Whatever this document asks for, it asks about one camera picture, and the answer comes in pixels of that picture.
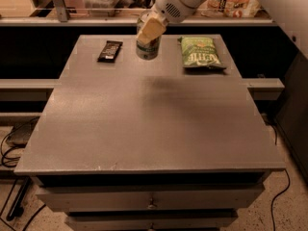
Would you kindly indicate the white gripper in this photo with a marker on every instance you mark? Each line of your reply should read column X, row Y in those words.
column 167, row 8

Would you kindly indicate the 7up soda can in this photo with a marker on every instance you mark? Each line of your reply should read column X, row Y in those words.
column 150, row 50

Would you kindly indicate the black rxbar chocolate bar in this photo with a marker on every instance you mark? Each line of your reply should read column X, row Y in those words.
column 110, row 51

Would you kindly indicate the green chip bag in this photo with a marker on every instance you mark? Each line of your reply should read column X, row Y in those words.
column 200, row 52

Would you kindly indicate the clear plastic container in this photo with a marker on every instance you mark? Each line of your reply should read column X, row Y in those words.
column 100, row 7

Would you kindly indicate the colourful snack bag on shelf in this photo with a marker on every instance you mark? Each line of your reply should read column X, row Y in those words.
column 230, row 8

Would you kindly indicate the upper grey drawer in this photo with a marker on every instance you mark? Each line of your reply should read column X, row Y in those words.
column 147, row 198

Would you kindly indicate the grey drawer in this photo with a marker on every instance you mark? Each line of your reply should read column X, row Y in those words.
column 147, row 198
column 152, row 221

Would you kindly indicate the lower grey drawer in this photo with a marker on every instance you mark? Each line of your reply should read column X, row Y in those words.
column 152, row 221

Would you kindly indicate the grey shelf rail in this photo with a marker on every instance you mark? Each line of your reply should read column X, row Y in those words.
column 56, row 12

